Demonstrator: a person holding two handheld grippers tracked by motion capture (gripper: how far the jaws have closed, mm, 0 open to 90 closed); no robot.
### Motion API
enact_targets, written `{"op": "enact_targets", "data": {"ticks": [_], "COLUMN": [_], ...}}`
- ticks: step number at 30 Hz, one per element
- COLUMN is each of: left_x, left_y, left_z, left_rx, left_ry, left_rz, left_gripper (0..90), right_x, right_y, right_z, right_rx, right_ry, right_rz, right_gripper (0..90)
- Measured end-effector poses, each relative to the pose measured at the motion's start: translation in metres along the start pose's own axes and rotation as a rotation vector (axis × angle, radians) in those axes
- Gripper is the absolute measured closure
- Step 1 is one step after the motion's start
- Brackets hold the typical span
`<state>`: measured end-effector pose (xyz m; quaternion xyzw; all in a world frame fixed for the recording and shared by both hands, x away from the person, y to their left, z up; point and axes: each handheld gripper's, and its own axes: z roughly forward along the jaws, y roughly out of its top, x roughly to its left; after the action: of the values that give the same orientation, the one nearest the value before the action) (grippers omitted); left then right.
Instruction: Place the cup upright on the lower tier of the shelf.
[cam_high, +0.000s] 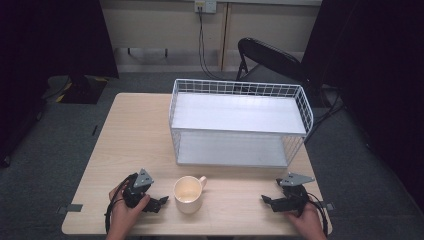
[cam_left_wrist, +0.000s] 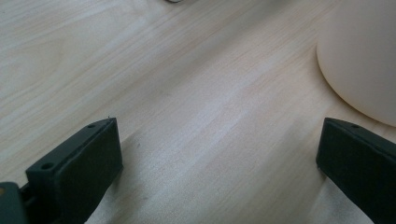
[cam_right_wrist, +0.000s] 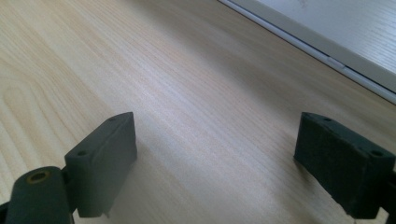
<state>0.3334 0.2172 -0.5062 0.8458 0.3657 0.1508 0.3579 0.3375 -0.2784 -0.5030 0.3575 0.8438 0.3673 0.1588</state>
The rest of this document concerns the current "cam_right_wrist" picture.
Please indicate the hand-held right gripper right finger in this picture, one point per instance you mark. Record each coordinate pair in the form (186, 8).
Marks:
(342, 165)

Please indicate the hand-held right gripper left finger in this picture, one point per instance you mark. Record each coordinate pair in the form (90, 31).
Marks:
(99, 168)

